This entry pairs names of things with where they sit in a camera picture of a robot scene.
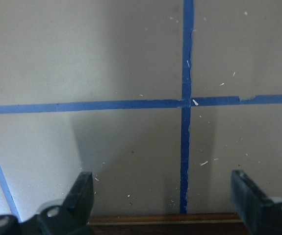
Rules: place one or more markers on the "wooden drawer with white handle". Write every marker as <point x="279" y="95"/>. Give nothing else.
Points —
<point x="171" y="224"/>

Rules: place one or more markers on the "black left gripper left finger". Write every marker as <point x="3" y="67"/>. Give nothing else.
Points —
<point x="71" y="217"/>

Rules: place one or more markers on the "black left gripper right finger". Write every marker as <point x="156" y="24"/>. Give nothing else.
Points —
<point x="260" y="213"/>

